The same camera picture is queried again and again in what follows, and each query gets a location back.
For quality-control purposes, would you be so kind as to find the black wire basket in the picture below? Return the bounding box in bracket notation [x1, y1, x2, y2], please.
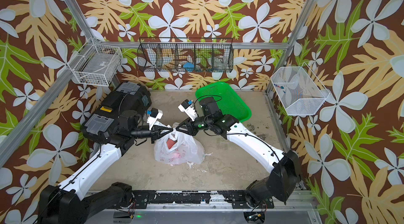
[136, 38, 234, 73]

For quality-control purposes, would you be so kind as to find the green plastic basket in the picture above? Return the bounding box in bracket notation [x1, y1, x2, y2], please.
[195, 82, 251, 123]

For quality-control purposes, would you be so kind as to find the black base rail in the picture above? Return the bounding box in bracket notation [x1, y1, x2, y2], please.
[132, 190, 257, 209]

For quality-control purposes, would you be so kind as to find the white wire basket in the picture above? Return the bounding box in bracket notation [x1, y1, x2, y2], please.
[68, 38, 123, 87]
[271, 63, 330, 117]

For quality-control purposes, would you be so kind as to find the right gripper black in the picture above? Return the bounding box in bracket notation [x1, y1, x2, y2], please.
[175, 117, 214, 138]

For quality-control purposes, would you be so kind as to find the white plastic bag red print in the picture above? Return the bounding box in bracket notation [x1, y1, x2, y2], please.
[154, 129, 205, 166]

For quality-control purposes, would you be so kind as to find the white wire basket right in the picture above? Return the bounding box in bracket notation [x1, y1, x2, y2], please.
[271, 63, 330, 117]

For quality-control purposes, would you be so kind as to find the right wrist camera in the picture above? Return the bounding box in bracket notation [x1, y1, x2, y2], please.
[178, 99, 198, 121]

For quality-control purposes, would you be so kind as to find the blue object in basket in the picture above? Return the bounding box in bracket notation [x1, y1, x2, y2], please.
[183, 62, 195, 72]

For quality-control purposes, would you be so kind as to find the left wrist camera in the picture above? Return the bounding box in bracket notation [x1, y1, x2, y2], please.
[146, 108, 163, 130]

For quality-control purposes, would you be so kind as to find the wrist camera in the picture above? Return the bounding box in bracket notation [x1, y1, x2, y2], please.
[178, 99, 198, 121]
[146, 108, 163, 130]

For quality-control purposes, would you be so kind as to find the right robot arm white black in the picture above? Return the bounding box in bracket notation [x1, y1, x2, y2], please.
[176, 96, 302, 207]

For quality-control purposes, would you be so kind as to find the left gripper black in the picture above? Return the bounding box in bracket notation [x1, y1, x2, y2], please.
[130, 122, 173, 144]

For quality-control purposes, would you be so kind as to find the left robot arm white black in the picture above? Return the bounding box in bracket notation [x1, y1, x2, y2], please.
[36, 112, 173, 224]

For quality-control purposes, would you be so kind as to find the white wire basket left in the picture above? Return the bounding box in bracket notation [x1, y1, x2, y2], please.
[68, 38, 123, 87]

